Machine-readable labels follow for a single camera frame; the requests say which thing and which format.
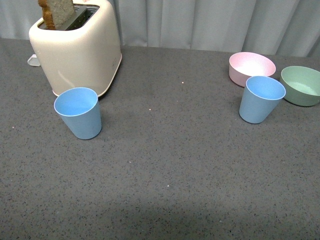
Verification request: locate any green bowl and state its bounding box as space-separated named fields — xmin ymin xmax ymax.
xmin=280 ymin=66 xmax=320 ymax=107

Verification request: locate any grey curtain backdrop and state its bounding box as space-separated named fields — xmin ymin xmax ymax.
xmin=0 ymin=0 xmax=320 ymax=58

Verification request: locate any pink bowl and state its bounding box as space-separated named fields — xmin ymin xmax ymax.
xmin=229 ymin=52 xmax=276 ymax=87

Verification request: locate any bread slice in toaster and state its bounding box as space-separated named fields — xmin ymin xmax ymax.
xmin=37 ymin=0 xmax=75 ymax=30

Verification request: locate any blue cup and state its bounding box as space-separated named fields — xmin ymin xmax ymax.
xmin=239 ymin=76 xmax=286 ymax=124
xmin=53 ymin=87 xmax=102 ymax=140

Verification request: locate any cream white toaster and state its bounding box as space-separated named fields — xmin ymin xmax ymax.
xmin=29 ymin=0 xmax=122 ymax=96

